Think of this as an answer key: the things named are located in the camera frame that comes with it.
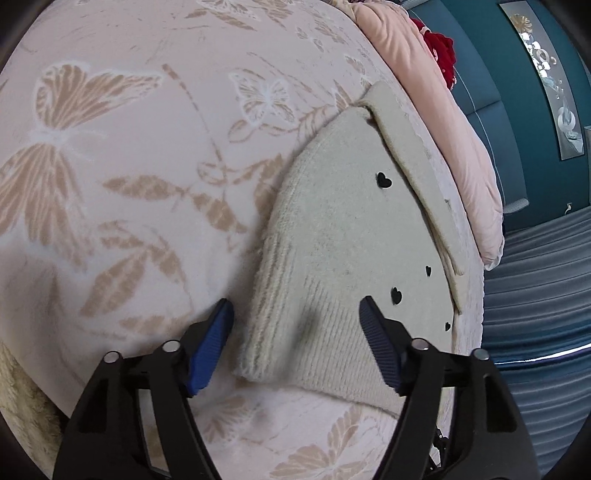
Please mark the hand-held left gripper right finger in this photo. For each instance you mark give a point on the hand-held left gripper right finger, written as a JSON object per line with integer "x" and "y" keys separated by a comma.
{"x": 379, "y": 342}

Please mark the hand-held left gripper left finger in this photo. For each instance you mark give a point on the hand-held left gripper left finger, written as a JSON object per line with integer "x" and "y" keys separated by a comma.
{"x": 210, "y": 344}

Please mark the cream knit sweater heart buttons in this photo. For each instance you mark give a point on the cream knit sweater heart buttons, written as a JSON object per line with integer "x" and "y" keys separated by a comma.
{"x": 351, "y": 258}

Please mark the butterfly print pink blanket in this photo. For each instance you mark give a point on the butterfly print pink blanket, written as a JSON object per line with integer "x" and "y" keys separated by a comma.
{"x": 152, "y": 194}

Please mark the beige fluffy cloth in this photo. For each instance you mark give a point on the beige fluffy cloth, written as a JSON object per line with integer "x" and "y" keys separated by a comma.
{"x": 25, "y": 401}

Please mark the pink quilt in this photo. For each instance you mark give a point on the pink quilt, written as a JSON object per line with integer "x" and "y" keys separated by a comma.
{"x": 431, "y": 115}

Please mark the teal upholstered headboard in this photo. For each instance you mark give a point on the teal upholstered headboard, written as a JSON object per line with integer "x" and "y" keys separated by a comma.
{"x": 485, "y": 92}

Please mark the red cloth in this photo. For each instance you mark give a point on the red cloth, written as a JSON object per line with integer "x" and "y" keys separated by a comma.
{"x": 442, "y": 53}

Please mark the silver floral wall panel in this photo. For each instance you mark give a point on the silver floral wall panel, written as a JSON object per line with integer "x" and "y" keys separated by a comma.
{"x": 547, "y": 78}

